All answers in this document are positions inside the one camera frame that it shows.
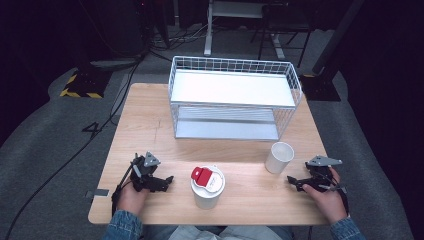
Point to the grey tape strip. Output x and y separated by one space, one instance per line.
100 192

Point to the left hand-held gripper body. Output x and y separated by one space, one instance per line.
144 173

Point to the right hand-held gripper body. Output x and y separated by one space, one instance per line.
320 173

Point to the white tumbler with red lid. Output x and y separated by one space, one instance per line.
207 186

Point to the black stand with base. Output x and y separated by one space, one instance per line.
328 66

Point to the person's left hand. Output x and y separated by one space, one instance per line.
131 200

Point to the person's lap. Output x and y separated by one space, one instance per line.
226 233

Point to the person's right hand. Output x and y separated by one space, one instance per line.
328 203

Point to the white desk frame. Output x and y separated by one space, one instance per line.
213 20

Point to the black yellow striped stand base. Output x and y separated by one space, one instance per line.
85 85

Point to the black chair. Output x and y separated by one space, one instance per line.
286 20

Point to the white cup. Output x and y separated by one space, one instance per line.
279 157

